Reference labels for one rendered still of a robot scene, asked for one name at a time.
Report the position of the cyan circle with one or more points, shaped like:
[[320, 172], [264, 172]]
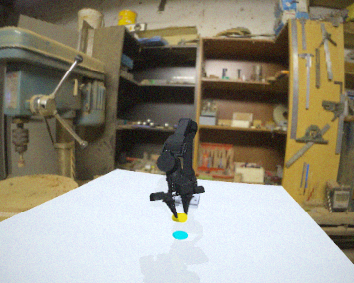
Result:
[[180, 235]]

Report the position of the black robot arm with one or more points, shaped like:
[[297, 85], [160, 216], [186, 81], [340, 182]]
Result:
[[180, 145]]

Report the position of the yellow cylinder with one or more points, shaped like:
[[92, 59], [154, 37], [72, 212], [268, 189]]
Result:
[[181, 217]]

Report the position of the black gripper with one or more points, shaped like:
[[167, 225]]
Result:
[[168, 196]]

